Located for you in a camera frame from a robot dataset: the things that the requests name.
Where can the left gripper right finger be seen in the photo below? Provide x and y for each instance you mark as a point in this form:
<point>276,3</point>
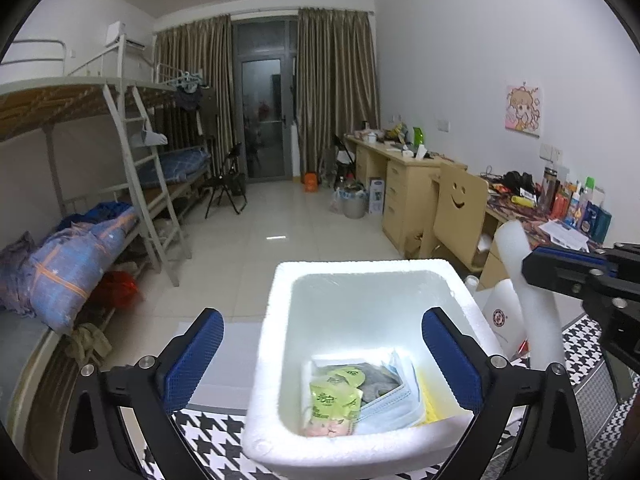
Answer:
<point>460,359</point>

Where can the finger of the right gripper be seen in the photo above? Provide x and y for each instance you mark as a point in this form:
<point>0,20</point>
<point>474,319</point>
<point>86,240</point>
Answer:
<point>625,247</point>
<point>561,270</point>

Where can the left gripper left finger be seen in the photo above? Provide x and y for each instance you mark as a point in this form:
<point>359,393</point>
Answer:
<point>96,443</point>

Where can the blue face masks stack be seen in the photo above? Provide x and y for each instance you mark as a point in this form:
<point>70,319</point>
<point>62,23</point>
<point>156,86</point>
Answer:
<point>392,397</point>

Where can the green snack packet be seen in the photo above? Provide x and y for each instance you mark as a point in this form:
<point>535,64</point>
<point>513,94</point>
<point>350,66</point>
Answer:
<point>336,395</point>

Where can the white tissue cloth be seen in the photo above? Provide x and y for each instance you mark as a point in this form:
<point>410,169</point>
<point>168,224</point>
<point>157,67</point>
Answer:
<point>334,428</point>

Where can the white papers on desk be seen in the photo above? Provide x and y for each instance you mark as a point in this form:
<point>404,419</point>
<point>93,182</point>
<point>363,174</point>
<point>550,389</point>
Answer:
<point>565,236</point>

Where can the white paper bag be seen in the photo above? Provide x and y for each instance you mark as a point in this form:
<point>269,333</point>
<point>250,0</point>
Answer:
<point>502,309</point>

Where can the houndstooth table runner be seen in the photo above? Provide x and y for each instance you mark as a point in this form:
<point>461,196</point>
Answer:
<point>215,437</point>

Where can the wooden smiley chair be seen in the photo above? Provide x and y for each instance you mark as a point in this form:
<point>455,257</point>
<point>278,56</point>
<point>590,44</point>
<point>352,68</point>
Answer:
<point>459,218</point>

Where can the light wooden desk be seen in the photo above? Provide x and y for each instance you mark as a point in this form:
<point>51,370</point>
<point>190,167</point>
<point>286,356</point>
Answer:
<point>411,198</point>

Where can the blue orange plaid quilt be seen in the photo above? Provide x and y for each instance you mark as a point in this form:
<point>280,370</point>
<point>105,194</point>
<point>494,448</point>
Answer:
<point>52,280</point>

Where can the white styrofoam box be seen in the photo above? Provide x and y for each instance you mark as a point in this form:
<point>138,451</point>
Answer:
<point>353,312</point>

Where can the white carton box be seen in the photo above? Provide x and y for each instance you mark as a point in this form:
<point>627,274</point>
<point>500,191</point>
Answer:
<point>376,196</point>

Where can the grey trash bin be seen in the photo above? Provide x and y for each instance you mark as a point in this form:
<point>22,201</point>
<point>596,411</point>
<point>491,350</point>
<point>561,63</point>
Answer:
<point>354,201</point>

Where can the orange bucket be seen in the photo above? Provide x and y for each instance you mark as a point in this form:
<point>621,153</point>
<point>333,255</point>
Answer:
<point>311,182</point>

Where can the black folding chair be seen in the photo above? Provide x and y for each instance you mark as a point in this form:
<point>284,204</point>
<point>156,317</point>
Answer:
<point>228,181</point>

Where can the white metal bunk bed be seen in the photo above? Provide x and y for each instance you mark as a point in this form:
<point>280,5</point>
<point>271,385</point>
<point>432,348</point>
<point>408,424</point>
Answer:
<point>73,137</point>

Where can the right brown curtain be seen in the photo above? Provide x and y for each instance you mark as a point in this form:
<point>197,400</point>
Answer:
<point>336,82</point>

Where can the brown curtain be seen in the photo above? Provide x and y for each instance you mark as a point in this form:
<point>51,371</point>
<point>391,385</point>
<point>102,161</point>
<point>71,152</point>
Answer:
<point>336,82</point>
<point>197,58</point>

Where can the glass balcony door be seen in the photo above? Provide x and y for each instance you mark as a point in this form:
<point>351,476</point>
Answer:
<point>264,51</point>

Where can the left brown curtain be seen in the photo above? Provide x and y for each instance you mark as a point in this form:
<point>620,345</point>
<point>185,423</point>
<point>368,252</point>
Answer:
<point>197,58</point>

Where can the white air conditioner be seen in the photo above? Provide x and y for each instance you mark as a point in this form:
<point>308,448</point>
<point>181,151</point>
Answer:
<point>133,36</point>

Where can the anime girl wall poster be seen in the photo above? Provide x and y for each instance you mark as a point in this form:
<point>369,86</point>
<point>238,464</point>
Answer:
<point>523,109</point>

